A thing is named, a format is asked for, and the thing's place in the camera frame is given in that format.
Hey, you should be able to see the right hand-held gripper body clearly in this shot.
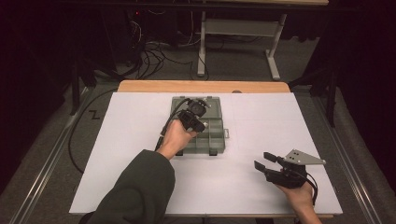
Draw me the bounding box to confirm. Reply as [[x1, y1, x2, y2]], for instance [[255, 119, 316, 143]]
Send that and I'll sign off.
[[264, 148, 327, 189]]

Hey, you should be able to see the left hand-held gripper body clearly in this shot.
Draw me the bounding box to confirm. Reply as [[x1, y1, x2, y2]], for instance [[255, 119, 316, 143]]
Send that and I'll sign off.
[[177, 98, 211, 133]]

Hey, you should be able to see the transparent grey compartment storage box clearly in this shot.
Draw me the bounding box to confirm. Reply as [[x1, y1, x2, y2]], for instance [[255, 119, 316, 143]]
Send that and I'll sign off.
[[171, 95, 231, 157]]

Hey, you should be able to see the person's right hand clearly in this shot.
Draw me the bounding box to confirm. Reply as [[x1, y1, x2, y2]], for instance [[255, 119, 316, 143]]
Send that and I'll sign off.
[[275, 181, 316, 217]]

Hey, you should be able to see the person's left hand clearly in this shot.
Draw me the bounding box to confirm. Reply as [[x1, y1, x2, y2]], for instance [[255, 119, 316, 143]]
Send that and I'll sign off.
[[156, 119, 199, 161]]

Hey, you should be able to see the wooden table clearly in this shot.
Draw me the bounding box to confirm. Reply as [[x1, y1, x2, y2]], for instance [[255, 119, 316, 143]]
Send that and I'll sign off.
[[117, 79, 334, 218]]

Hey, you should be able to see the white table cover sheet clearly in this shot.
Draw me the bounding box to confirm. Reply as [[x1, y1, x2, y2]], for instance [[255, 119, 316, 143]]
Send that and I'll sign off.
[[68, 91, 344, 216]]

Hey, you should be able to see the black metal stand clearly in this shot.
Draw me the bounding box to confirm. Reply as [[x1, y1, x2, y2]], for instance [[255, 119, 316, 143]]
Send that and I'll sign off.
[[289, 66, 341, 129], [69, 59, 98, 117]]

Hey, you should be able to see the dark equipment with red light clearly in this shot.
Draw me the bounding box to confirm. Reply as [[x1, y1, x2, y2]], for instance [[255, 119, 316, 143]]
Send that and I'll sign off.
[[124, 8, 177, 64]]

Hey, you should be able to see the right hand-held gripper black cable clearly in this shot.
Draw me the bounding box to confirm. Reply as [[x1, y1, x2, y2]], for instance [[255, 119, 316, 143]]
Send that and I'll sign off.
[[298, 169, 319, 206]]

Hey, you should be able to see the hand-held gripper black cable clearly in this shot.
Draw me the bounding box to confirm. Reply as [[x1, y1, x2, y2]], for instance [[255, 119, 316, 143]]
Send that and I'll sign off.
[[154, 97, 191, 152], [298, 169, 319, 206]]

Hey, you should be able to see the left hand-held gripper black cable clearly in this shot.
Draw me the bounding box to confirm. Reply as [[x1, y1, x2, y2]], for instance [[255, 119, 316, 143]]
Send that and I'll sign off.
[[154, 97, 191, 152]]

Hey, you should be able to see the aluminium floor rail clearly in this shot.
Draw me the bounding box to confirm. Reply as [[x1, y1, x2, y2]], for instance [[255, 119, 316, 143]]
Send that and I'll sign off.
[[8, 87, 92, 224], [311, 92, 385, 224]]

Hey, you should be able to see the tangle of black floor cables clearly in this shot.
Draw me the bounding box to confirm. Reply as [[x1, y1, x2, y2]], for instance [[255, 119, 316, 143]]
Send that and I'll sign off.
[[124, 40, 208, 81]]

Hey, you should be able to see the white metal frame desk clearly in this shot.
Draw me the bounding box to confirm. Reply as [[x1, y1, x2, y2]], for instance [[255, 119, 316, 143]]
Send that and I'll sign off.
[[196, 0, 330, 81]]

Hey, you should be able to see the long black floor cable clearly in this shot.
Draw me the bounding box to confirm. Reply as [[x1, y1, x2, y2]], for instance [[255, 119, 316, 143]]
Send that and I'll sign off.
[[67, 88, 119, 175]]

